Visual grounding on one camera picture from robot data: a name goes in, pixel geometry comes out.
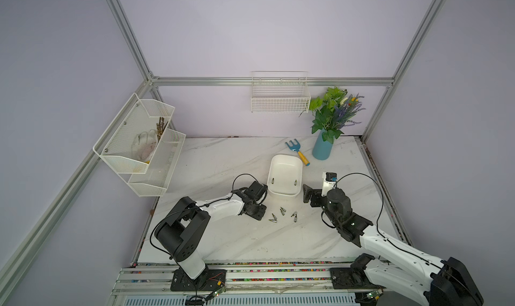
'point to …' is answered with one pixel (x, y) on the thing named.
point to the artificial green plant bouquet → (334, 111)
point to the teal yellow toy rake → (296, 147)
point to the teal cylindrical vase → (321, 149)
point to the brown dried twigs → (160, 127)
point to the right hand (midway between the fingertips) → (314, 187)
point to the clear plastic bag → (143, 145)
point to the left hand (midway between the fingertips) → (257, 213)
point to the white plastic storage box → (285, 174)
